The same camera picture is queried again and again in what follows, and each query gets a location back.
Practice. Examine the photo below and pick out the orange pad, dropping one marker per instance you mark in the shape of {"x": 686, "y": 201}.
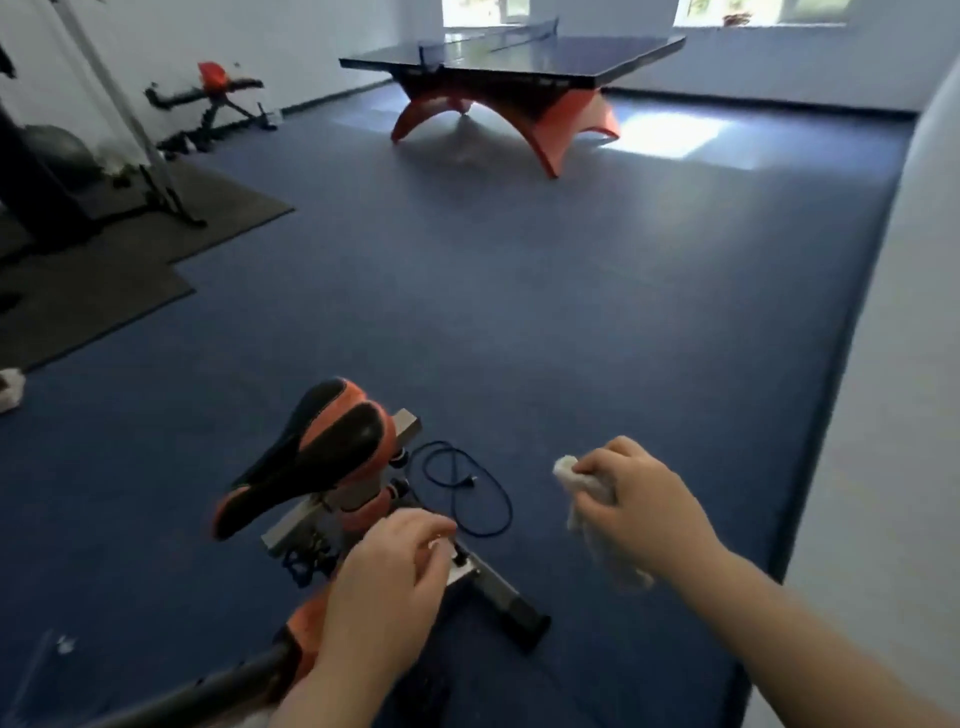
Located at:
{"x": 212, "y": 76}

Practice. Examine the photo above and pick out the person's left forearm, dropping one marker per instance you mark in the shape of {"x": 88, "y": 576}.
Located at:
{"x": 341, "y": 697}

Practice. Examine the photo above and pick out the white metal rack frame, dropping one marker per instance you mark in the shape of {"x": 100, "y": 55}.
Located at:
{"x": 142, "y": 157}

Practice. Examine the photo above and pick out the white cloth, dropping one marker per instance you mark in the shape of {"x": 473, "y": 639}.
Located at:
{"x": 581, "y": 486}

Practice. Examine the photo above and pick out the person's left hand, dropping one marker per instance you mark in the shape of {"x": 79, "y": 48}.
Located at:
{"x": 371, "y": 600}

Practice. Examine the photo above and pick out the wide window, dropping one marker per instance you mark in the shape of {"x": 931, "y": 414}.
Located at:
{"x": 787, "y": 9}

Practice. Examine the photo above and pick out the black gym machine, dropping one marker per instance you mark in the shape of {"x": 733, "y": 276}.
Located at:
{"x": 34, "y": 195}

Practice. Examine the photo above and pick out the white crumpled object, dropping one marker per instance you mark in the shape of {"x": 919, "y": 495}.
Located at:
{"x": 10, "y": 390}

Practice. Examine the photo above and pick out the table tennis net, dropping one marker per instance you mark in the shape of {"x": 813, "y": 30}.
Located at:
{"x": 487, "y": 37}

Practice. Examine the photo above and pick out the black and orange bike saddle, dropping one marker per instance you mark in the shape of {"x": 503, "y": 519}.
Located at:
{"x": 330, "y": 439}

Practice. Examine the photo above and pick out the table tennis table orange legs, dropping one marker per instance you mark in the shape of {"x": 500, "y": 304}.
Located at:
{"x": 540, "y": 75}

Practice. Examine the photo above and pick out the small window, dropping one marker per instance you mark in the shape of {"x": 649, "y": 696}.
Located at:
{"x": 484, "y": 10}

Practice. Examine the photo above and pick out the grey exercise ball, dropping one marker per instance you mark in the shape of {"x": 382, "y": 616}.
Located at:
{"x": 64, "y": 154}

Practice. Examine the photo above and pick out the person's right hand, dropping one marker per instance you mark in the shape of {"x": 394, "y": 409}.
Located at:
{"x": 652, "y": 517}

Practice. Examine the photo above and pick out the orange exercise bike frame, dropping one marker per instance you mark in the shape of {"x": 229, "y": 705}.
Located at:
{"x": 495, "y": 592}

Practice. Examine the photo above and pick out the person's right forearm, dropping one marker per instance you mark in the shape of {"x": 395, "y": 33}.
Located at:
{"x": 795, "y": 645}

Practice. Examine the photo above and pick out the black floor mat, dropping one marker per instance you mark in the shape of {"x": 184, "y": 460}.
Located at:
{"x": 112, "y": 262}

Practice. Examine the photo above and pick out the person's right fingers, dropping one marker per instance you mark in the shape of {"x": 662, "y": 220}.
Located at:
{"x": 604, "y": 469}

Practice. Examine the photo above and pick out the black weight bench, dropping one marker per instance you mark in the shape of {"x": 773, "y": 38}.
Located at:
{"x": 217, "y": 105}

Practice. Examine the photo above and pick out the person's left fingers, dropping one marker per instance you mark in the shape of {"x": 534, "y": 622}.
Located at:
{"x": 420, "y": 529}

